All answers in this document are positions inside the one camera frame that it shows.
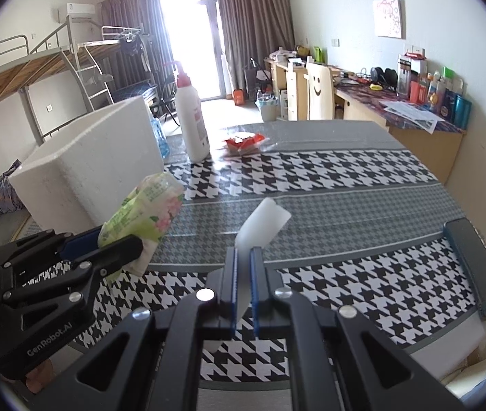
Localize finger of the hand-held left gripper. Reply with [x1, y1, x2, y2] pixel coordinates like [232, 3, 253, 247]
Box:
[5, 233, 145, 307]
[0, 225, 103, 268]

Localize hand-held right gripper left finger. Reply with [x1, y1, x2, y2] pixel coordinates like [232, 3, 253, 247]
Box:
[29, 246, 239, 411]

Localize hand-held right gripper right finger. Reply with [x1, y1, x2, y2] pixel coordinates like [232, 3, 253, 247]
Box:
[249, 246, 468, 411]

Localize green floral tissue packet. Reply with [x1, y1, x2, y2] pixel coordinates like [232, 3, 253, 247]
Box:
[97, 172, 186, 277]

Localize white foam box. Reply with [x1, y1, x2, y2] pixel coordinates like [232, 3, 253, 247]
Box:
[8, 95, 165, 234]

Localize person's left hand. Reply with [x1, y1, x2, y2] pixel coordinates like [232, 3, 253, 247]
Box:
[24, 357, 54, 392]

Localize purple cloth bundle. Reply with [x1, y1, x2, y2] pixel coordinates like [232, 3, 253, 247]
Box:
[0, 160, 23, 215]

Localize red packet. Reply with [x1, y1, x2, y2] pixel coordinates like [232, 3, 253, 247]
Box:
[224, 133, 266, 155]

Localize white bottle with red pump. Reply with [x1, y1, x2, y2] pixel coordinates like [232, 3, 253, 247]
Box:
[173, 61, 211, 163]

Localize houndstooth tablecloth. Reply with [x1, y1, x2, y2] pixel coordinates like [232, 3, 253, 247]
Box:
[9, 121, 486, 382]

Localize blue mattress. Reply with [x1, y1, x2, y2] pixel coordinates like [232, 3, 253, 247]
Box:
[112, 83, 158, 103]

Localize black folding chair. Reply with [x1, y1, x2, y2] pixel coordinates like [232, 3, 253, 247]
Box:
[157, 62, 181, 127]

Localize white bucket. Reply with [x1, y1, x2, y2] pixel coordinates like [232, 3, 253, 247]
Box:
[257, 95, 280, 123]

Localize large metal bunk bed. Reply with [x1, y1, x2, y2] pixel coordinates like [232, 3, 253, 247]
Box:
[0, 34, 115, 150]

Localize dark hanging clothes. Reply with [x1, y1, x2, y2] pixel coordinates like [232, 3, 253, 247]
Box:
[119, 34, 147, 58]

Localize black trolley bag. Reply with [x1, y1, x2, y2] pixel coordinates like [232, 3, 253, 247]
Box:
[243, 58, 271, 95]

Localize wooden desk with drawers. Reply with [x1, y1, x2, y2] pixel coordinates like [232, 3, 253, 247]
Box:
[264, 58, 333, 121]

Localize small metal bunk bed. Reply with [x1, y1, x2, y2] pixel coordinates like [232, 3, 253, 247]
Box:
[76, 26, 160, 112]

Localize dark teal phone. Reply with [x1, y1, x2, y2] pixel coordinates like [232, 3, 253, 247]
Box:
[443, 218, 486, 320]

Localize wooden desk with patterned top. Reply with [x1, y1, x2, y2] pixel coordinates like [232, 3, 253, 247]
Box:
[335, 68, 467, 186]

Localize glass balcony door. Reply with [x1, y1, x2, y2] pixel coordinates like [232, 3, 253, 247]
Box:
[157, 0, 228, 99]

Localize white air conditioner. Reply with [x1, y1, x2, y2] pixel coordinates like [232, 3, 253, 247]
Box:
[57, 3, 97, 23]

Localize brown curtain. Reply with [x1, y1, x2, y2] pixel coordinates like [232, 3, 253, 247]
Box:
[99, 0, 175, 95]
[215, 0, 297, 101]

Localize white papers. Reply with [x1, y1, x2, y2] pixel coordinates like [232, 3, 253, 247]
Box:
[379, 100, 445, 131]

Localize black headphones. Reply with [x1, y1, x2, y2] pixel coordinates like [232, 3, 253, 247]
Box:
[371, 67, 398, 86]

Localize metal thermos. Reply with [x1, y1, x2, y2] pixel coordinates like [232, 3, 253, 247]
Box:
[397, 55, 412, 97]

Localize row of toiletry bottles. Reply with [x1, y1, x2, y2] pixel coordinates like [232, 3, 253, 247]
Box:
[410, 66, 473, 130]

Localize pink wall picture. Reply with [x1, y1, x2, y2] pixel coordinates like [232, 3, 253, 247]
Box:
[372, 0, 406, 39]

